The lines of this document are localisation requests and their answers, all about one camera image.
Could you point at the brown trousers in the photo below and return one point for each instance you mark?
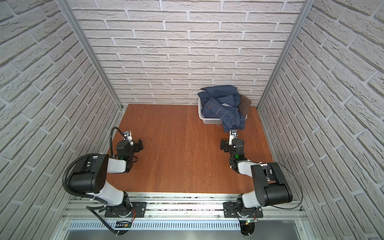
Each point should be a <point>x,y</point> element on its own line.
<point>244,106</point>

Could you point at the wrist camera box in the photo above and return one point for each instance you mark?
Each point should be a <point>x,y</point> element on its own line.
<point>233,135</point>
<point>128,136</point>

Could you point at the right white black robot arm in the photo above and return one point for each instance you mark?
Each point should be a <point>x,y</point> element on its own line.
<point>270,185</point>

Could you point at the right aluminium corner post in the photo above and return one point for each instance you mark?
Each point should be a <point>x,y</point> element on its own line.
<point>306,8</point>

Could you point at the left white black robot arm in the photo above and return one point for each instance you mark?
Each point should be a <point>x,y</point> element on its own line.
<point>86,177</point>

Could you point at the left aluminium corner post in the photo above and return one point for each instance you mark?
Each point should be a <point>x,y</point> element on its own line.
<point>78,31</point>

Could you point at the blue denim jeans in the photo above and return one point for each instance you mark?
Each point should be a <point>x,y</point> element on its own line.
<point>222,102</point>

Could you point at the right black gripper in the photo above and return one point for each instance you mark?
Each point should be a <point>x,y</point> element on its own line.
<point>226,145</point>

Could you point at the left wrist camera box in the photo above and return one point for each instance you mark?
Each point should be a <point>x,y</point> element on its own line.
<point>128,136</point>

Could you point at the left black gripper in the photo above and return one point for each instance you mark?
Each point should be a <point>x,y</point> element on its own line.
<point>137,145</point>

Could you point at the aluminium corner post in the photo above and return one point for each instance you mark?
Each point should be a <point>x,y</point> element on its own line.
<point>306,8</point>
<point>78,31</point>

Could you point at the aluminium mounting rail frame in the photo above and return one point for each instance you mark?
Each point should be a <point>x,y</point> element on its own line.
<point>189,212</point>

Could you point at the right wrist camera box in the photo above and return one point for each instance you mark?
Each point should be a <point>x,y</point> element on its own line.
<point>233,135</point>

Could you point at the white plastic laundry basket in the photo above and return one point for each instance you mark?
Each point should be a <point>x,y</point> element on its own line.
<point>207,121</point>

